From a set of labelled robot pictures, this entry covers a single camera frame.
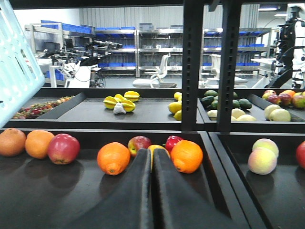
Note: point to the orange far left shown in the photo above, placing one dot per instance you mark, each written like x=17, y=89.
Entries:
x=12, y=142

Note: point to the yellow orange fruit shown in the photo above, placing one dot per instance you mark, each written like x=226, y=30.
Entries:
x=153, y=147

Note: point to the red apple back middle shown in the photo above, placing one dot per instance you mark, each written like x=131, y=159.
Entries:
x=300, y=155

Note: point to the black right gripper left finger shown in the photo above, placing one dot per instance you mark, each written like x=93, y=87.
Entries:
x=129, y=205

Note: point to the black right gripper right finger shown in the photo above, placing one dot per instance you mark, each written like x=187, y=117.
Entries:
x=201, y=200

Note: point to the black shelf upright post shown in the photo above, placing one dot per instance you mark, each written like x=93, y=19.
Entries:
x=192, y=44

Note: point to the white garlic bulb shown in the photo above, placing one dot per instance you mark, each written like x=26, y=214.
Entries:
x=119, y=109

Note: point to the peach front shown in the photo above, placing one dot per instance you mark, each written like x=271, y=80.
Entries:
x=262, y=161

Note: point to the orange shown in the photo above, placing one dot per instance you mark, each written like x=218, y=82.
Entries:
x=37, y=143
x=12, y=142
x=186, y=156
x=113, y=158

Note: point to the orange right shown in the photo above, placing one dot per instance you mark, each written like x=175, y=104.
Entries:
x=186, y=156

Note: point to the black wooden display stand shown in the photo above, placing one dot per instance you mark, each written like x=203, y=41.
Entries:
x=38, y=194

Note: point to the peach back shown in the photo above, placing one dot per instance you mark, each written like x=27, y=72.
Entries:
x=266, y=143

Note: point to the bruised red apple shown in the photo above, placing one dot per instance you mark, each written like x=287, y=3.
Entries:
x=138, y=142

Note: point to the red bell pepper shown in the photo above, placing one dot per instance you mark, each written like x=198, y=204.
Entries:
x=171, y=142

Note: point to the light blue plastic basket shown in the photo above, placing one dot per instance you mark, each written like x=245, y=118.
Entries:
x=20, y=75

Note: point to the red apple far left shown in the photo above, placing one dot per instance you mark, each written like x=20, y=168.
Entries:
x=63, y=149

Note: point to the peach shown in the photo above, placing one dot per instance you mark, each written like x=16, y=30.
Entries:
x=262, y=161
x=266, y=143

